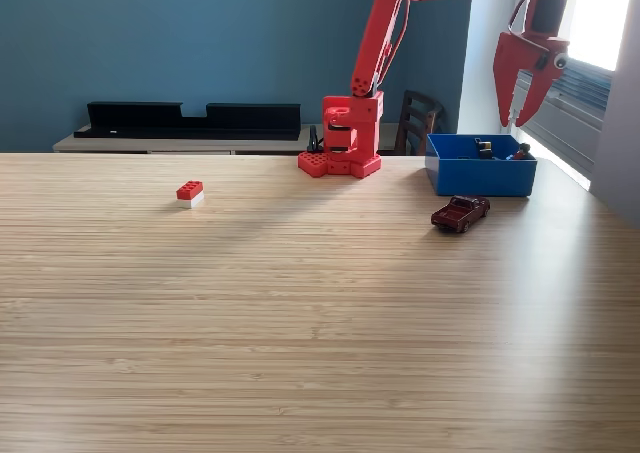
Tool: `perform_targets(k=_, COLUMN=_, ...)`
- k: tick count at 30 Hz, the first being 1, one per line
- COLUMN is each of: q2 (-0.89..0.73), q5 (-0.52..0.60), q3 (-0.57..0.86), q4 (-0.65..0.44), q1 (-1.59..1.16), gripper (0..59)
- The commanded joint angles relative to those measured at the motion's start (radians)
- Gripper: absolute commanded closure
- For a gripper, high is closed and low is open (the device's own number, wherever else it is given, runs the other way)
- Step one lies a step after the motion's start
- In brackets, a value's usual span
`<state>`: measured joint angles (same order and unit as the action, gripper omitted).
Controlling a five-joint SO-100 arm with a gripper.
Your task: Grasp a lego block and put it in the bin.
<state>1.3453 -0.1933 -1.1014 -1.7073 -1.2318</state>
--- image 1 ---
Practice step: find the dark wooden chair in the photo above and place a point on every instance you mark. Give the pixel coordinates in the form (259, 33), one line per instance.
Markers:
(415, 118)

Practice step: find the toy figure red shirt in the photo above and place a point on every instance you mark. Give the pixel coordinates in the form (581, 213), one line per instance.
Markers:
(522, 153)

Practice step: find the yellow toy digger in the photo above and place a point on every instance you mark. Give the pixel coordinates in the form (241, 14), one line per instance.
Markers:
(484, 148)

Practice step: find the dark red toy car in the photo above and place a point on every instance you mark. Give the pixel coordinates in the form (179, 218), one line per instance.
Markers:
(457, 215)

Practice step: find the black table clamp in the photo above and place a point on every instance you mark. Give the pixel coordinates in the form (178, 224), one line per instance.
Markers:
(314, 143)

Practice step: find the pale wooden sideboard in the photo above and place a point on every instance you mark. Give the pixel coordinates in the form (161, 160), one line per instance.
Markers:
(150, 146)

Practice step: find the grey window vent unit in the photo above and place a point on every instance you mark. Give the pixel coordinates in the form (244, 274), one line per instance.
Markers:
(575, 118)

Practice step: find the black shelf unit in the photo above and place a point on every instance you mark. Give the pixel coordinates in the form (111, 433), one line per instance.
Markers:
(150, 123)

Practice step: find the red white lego brick stack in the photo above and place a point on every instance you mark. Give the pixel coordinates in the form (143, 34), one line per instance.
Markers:
(190, 190)

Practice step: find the blue plastic bin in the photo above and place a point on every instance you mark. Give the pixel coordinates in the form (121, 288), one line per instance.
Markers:
(480, 178)

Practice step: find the bright window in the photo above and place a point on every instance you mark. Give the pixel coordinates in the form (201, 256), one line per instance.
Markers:
(595, 18)

